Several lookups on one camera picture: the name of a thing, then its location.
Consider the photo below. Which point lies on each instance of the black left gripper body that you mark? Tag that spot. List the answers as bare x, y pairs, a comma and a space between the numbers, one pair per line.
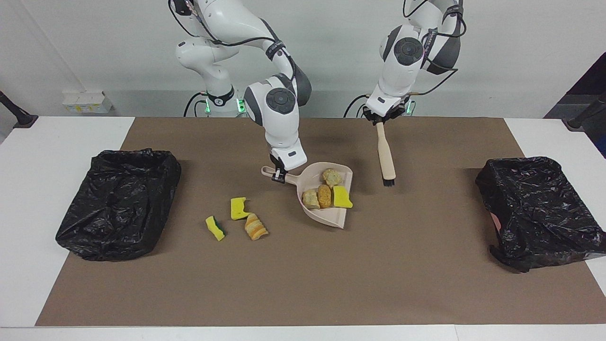
386, 115

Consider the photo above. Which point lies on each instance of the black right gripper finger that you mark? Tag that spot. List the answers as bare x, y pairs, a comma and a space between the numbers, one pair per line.
282, 178
275, 177

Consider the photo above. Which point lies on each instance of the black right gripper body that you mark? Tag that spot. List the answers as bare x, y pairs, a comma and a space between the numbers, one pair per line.
278, 163

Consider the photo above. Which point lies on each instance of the pale cut bread chunk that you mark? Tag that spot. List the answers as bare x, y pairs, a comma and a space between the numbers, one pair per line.
310, 199

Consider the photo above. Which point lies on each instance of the beige hand brush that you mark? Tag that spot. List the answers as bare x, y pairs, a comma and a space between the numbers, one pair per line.
386, 156

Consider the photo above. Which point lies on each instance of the brown oval bread roll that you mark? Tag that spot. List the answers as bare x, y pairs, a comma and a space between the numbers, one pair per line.
325, 196

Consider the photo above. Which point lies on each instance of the notched yellow sponge piece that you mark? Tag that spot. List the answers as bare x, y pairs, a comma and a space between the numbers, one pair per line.
236, 209

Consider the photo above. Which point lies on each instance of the pale lumpy bread chunk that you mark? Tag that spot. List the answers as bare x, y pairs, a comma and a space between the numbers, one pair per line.
332, 177

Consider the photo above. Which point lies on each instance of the striped croissant bread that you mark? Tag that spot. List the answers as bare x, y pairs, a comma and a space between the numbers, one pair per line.
255, 227

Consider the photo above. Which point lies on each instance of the beige plastic dustpan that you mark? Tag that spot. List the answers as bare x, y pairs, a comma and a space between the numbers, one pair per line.
326, 215

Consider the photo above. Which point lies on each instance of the plain yellow sponge wedge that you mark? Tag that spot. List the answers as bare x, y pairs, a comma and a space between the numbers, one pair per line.
343, 198

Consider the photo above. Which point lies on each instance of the yellow and green sponge piece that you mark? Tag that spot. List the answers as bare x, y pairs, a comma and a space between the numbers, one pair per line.
215, 229

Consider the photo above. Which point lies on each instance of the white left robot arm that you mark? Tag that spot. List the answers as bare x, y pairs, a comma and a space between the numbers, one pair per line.
402, 61

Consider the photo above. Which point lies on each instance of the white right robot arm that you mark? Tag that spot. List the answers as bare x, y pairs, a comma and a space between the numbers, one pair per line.
279, 118

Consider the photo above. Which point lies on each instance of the black bag-lined trash bin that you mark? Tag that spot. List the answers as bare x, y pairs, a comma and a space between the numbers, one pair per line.
118, 203

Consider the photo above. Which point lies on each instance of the black bag-lined pink bin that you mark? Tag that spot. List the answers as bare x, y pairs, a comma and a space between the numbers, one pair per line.
535, 208

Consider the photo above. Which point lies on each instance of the brown table mat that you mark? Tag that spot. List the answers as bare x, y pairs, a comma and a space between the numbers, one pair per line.
303, 293

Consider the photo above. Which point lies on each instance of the black stand foot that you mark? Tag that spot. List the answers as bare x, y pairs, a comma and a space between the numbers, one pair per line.
584, 116
21, 119

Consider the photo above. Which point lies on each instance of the white power strip box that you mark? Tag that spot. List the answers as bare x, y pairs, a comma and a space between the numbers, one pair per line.
85, 102

